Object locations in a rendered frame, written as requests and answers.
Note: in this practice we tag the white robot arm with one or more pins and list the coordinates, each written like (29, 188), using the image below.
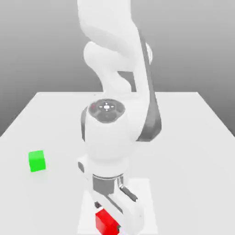
(108, 139)

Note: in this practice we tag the small green cube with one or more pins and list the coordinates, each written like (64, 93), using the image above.
(37, 161)

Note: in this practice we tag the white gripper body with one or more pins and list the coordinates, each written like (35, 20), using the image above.
(128, 214)

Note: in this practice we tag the small red cube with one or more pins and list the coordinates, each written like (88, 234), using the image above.
(105, 223)

